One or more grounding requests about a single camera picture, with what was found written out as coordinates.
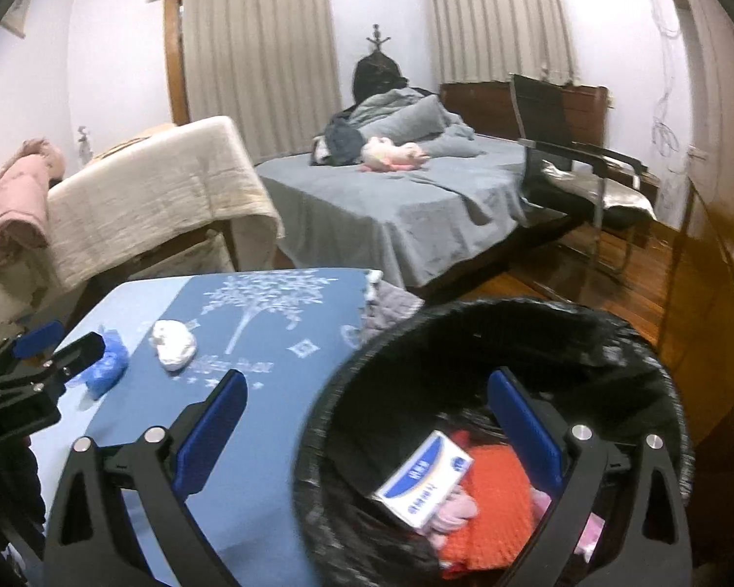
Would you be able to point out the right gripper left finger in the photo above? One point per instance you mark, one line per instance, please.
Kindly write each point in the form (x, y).
(90, 537)

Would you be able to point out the black office chair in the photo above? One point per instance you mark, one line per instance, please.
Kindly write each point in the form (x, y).
(554, 144)

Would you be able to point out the grey quilted cloth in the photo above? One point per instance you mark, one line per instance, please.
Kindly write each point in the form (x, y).
(386, 305)

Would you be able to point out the white medicine box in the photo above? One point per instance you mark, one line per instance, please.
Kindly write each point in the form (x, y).
(419, 487)

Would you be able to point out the coat rack with black coat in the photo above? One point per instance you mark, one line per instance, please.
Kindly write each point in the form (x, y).
(376, 73)

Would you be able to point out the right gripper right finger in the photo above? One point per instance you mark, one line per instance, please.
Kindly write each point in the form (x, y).
(644, 540)

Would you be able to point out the pink plush toy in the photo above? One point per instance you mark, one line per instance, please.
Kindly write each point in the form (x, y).
(382, 155)

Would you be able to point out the dark blue clothing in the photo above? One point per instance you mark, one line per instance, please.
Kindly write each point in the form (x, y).
(340, 144)

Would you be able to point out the black bin with bag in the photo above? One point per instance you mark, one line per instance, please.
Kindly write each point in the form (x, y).
(432, 370)

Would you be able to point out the pink face mask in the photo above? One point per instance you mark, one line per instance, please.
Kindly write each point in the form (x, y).
(585, 548)

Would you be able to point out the framed wall picture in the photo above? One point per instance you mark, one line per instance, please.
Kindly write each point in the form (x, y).
(15, 18)

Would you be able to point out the wooden wardrobe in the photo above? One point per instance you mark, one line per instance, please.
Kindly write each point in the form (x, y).
(698, 339)

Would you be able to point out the bed with grey sheet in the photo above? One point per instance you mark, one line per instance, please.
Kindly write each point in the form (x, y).
(413, 226)

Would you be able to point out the wooden headboard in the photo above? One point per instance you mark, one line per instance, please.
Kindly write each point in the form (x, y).
(491, 108)

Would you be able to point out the pink sock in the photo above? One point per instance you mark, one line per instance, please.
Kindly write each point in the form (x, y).
(454, 513)

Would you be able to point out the blue plastic bag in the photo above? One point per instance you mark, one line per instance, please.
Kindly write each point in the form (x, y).
(105, 373)

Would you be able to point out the silver seat cushion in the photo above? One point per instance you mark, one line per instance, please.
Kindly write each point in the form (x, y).
(613, 196)

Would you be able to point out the beige curtain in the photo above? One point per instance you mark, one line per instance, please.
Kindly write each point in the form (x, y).
(268, 65)
(492, 40)

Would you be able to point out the red cloth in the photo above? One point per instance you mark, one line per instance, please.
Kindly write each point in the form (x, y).
(467, 440)

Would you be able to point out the pink padded jacket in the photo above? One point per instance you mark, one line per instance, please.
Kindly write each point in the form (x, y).
(25, 180)

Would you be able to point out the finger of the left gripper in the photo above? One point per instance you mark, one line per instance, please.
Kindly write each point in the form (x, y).
(28, 344)
(64, 364)

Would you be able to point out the grey duvet pile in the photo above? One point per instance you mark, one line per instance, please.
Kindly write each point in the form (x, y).
(407, 116)

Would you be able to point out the right beige curtain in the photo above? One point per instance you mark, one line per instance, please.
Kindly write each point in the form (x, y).
(492, 40)

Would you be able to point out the left beige curtain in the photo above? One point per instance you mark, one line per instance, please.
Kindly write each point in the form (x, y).
(268, 65)

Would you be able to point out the blue tree-print tablecloth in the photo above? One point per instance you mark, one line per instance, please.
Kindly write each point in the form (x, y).
(263, 344)

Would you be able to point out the orange foam net sheet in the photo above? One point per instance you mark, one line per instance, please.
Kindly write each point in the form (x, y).
(495, 537)

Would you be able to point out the beige quilt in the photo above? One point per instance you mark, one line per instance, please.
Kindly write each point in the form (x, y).
(176, 181)

